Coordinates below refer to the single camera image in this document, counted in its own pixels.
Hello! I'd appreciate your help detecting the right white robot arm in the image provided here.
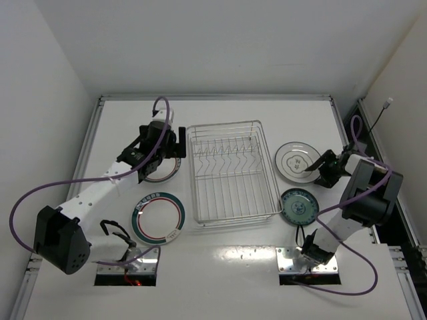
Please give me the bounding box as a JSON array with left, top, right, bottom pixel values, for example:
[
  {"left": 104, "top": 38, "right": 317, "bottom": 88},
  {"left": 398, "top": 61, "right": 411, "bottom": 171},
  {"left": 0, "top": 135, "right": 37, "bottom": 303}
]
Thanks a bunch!
[{"left": 301, "top": 150, "right": 404, "bottom": 265}]

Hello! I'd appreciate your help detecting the green red rim plate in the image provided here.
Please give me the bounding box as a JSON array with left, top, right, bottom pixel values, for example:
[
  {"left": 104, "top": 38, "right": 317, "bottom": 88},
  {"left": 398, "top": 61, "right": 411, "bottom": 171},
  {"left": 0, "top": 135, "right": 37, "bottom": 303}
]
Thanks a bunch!
[
  {"left": 131, "top": 192, "right": 185, "bottom": 245},
  {"left": 144, "top": 158, "right": 181, "bottom": 183}
]

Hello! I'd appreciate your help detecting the purple cable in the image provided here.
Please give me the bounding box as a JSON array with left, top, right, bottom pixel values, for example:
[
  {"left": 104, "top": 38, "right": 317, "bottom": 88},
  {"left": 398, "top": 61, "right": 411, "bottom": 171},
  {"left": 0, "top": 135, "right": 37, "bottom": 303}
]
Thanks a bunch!
[
  {"left": 9, "top": 96, "right": 172, "bottom": 267},
  {"left": 295, "top": 115, "right": 395, "bottom": 297}
]

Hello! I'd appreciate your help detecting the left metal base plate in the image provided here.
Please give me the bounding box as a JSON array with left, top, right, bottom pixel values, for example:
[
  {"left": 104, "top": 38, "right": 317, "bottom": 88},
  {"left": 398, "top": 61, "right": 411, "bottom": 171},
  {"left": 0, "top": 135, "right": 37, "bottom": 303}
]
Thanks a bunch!
[{"left": 97, "top": 246, "right": 161, "bottom": 276}]

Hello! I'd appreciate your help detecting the wire dish rack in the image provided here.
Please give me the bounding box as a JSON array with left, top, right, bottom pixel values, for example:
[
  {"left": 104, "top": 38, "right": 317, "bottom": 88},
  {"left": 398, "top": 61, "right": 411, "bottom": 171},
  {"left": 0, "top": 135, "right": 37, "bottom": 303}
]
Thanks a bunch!
[{"left": 187, "top": 120, "right": 282, "bottom": 226}]

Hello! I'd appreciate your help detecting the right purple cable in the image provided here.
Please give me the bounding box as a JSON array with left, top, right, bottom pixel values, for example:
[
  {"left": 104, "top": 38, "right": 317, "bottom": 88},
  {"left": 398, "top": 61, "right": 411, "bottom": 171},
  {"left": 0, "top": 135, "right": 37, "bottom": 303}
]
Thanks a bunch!
[{"left": 295, "top": 115, "right": 395, "bottom": 297}]

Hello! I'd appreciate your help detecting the black wall cable with plug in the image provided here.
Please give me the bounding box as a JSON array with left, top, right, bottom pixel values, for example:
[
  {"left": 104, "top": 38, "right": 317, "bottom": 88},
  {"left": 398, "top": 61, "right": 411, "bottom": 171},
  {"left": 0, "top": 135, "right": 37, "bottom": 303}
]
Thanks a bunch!
[{"left": 353, "top": 97, "right": 394, "bottom": 160}]

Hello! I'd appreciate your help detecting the blue patterned plate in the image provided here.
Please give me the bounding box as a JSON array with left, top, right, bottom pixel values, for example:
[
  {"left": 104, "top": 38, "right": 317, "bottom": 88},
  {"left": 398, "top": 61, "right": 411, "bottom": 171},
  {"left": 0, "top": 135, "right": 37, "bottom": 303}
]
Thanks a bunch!
[{"left": 280, "top": 188, "right": 320, "bottom": 226}]

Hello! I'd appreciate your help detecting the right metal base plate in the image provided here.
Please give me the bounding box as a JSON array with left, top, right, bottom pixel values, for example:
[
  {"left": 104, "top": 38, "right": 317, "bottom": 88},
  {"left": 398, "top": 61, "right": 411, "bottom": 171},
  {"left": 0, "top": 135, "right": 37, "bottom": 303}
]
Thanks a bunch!
[{"left": 276, "top": 247, "right": 339, "bottom": 275}]

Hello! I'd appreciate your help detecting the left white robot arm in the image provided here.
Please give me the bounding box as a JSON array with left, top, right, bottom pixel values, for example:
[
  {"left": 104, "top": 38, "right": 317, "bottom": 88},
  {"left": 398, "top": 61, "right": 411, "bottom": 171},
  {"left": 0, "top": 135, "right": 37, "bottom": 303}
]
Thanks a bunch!
[{"left": 33, "top": 106, "right": 186, "bottom": 275}]

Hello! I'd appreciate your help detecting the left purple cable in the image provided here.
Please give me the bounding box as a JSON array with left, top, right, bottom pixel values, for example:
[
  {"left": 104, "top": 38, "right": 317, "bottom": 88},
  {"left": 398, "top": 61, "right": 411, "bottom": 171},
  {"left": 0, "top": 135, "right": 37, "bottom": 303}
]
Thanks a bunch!
[{"left": 9, "top": 96, "right": 172, "bottom": 267}]

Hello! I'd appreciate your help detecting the white plate grey rim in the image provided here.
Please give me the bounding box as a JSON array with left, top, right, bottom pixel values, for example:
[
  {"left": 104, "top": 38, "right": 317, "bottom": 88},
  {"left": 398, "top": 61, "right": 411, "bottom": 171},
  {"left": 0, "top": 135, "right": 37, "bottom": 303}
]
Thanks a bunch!
[{"left": 274, "top": 141, "right": 320, "bottom": 185}]

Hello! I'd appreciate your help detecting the metal base plate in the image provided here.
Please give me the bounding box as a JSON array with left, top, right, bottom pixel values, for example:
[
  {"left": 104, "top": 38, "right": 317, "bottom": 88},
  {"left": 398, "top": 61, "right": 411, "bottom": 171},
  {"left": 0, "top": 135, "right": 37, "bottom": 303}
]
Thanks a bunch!
[
  {"left": 276, "top": 247, "right": 339, "bottom": 275},
  {"left": 97, "top": 246, "right": 161, "bottom": 276}
]

